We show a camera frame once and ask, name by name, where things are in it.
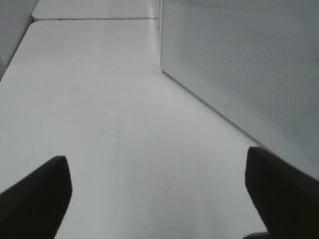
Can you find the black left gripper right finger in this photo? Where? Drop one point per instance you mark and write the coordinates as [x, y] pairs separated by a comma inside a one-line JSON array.
[[287, 200]]

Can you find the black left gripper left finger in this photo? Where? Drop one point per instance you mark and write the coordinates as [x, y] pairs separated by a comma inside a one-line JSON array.
[[34, 207]]

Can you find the white microwave door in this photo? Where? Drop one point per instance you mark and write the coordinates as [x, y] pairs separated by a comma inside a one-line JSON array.
[[254, 61]]

